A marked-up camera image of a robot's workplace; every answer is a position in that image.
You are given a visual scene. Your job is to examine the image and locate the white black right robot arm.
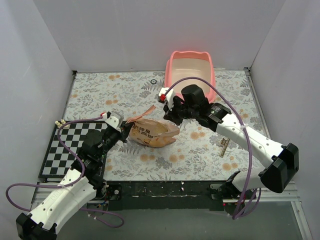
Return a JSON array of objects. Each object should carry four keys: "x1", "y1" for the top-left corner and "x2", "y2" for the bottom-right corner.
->
[{"x1": 158, "y1": 84, "x2": 299, "y2": 199}]

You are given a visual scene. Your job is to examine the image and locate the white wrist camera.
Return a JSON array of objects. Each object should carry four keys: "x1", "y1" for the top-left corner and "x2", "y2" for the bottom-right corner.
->
[
  {"x1": 100, "y1": 112, "x2": 124, "y2": 132},
  {"x1": 158, "y1": 87, "x2": 176, "y2": 111}
]

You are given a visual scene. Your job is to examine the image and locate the cream chess pieces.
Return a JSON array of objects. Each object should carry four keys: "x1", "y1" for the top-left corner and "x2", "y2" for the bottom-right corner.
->
[{"x1": 54, "y1": 119, "x2": 66, "y2": 126}]

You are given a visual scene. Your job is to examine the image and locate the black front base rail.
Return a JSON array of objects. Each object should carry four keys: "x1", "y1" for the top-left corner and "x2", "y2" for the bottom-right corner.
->
[{"x1": 103, "y1": 180, "x2": 224, "y2": 211}]

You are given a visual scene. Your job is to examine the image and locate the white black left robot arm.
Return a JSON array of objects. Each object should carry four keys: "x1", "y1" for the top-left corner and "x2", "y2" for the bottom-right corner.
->
[{"x1": 16, "y1": 121, "x2": 134, "y2": 240}]

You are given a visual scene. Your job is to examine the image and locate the small brown label strip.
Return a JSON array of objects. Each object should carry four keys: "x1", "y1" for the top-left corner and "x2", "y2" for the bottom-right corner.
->
[{"x1": 219, "y1": 138, "x2": 230, "y2": 158}]

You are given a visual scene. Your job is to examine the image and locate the floral patterned table mat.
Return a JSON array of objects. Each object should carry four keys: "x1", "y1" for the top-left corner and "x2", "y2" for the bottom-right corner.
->
[{"x1": 64, "y1": 69, "x2": 266, "y2": 181}]

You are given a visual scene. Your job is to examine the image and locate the orange cat litter bag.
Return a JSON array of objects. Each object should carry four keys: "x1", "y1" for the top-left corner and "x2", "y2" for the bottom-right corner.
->
[{"x1": 127, "y1": 105, "x2": 180, "y2": 148}]

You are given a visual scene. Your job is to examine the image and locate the pink cat litter box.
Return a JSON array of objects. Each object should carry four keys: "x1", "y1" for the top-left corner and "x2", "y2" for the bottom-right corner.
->
[{"x1": 164, "y1": 51, "x2": 216, "y2": 103}]

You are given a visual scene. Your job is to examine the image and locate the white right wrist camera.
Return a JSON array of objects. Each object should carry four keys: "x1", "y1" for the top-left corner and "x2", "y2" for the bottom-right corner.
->
[{"x1": 158, "y1": 87, "x2": 176, "y2": 111}]

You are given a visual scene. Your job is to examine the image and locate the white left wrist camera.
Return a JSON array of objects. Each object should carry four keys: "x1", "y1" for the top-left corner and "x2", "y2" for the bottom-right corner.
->
[{"x1": 100, "y1": 112, "x2": 124, "y2": 132}]

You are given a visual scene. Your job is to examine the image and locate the black white chessboard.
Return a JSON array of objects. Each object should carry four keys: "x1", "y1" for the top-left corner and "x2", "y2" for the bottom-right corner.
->
[{"x1": 37, "y1": 121, "x2": 111, "y2": 179}]

